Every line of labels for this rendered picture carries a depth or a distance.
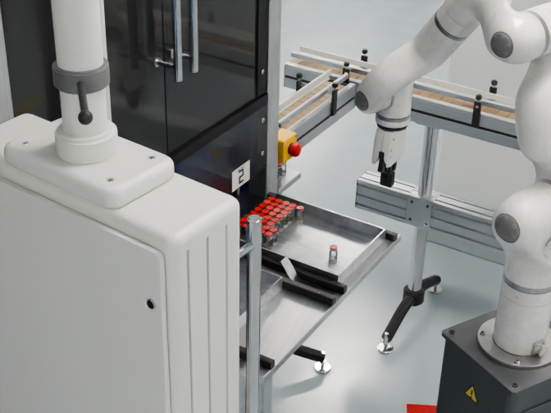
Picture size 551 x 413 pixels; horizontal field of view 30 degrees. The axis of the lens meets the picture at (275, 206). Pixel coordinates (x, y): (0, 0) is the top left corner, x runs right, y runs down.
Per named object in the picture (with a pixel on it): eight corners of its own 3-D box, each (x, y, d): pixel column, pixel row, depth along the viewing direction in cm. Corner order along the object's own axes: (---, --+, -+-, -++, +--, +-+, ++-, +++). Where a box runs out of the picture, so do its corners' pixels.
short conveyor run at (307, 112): (250, 193, 301) (250, 145, 293) (207, 179, 308) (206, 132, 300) (358, 109, 351) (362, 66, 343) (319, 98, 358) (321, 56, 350)
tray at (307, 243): (224, 245, 270) (224, 234, 268) (276, 203, 289) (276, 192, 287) (337, 287, 255) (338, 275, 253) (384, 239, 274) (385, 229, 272)
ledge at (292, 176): (238, 182, 302) (238, 177, 302) (261, 165, 312) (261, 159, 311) (278, 195, 296) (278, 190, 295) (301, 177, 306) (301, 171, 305)
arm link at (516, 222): (568, 280, 230) (587, 188, 218) (516, 311, 220) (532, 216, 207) (525, 257, 238) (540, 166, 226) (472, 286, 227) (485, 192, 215)
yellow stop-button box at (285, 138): (261, 157, 295) (262, 135, 292) (275, 147, 301) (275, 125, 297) (284, 165, 292) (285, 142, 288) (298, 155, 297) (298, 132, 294)
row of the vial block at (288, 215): (255, 246, 269) (255, 231, 267) (290, 216, 283) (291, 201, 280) (262, 248, 268) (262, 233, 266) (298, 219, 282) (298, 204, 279)
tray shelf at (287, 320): (94, 312, 247) (93, 306, 246) (251, 191, 298) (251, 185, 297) (263, 384, 226) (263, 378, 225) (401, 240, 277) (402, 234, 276)
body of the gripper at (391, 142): (387, 107, 254) (384, 148, 260) (369, 123, 247) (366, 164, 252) (415, 115, 251) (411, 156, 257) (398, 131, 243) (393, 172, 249)
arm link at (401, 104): (390, 123, 242) (417, 112, 247) (395, 71, 235) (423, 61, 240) (366, 111, 247) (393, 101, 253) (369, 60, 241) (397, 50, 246)
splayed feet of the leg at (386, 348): (371, 350, 373) (374, 319, 366) (428, 283, 410) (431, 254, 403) (391, 357, 369) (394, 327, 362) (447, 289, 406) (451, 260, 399)
